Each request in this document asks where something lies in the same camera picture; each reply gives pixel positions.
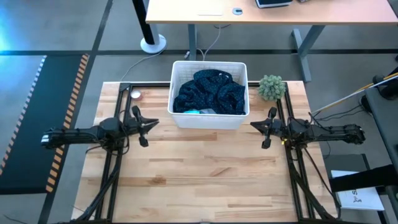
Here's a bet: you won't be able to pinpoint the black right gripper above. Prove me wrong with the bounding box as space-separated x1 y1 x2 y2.
250 107 292 149

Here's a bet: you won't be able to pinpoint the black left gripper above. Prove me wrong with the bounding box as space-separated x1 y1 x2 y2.
124 105 160 148

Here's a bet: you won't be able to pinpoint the white plastic laundry basket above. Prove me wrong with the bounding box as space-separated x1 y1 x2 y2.
167 60 250 131

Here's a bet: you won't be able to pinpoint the navy dotted garment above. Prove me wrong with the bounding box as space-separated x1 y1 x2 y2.
172 68 246 116

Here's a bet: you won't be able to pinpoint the green potted plant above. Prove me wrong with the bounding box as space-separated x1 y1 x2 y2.
257 74 287 102

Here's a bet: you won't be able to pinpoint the black pole white base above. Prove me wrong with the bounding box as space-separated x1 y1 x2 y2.
132 0 167 55

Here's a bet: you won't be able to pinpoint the black floor mat orange stripes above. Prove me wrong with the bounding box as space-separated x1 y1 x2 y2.
0 54 91 195

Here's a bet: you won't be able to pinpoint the black bar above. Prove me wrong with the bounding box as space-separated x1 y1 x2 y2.
328 164 398 193

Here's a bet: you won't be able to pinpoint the wooden office desk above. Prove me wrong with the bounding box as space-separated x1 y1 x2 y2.
145 0 398 83

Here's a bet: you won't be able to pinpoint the black computer monitor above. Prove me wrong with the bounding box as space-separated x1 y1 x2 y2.
254 0 294 9

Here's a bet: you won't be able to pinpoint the black side table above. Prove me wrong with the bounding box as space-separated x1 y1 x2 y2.
363 86 398 224

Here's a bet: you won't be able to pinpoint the white flat keyboard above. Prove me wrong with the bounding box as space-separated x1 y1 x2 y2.
197 8 224 16

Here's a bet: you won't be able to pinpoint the yellow white rod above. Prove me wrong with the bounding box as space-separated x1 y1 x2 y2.
312 72 398 113

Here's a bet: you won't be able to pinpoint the black clamp device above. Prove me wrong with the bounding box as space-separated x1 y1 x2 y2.
372 74 398 101

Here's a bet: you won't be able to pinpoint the black aluminium table frame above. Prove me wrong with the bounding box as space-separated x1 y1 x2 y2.
72 81 340 224

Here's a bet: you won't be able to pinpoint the white cable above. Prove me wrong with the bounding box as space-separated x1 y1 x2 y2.
119 49 165 82

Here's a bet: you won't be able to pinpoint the grey cable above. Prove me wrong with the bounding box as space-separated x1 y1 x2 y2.
198 24 222 60

